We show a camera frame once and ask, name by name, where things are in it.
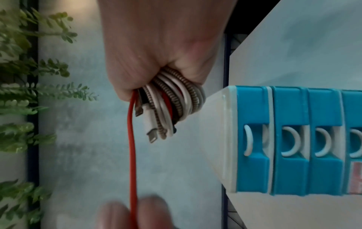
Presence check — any person's left hand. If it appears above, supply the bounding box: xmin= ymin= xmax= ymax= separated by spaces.
xmin=97 ymin=195 xmax=171 ymax=229

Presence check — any person's right hand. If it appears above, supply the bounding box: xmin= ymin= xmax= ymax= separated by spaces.
xmin=97 ymin=0 xmax=239 ymax=101

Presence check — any beige spiral-wrapped cable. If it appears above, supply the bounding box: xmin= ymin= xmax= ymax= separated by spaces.
xmin=153 ymin=66 xmax=209 ymax=141

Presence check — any red cable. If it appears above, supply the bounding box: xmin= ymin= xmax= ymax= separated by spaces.
xmin=127 ymin=89 xmax=173 ymax=229

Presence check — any black cable with grey plug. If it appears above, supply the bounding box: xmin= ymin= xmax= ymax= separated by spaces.
xmin=134 ymin=89 xmax=149 ymax=117

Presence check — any white charging cable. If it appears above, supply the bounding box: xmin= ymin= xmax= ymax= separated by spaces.
xmin=141 ymin=72 xmax=198 ymax=144

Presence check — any white plastic drawer cabinet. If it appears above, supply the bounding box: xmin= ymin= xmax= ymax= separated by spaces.
xmin=195 ymin=85 xmax=362 ymax=198

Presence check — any blue plastic drawer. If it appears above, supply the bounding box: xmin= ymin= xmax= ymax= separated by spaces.
xmin=235 ymin=86 xmax=274 ymax=194
xmin=271 ymin=86 xmax=310 ymax=197
xmin=341 ymin=89 xmax=362 ymax=195
xmin=307 ymin=88 xmax=344 ymax=197

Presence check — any green leafy plant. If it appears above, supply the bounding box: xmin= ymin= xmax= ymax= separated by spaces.
xmin=0 ymin=6 xmax=99 ymax=229

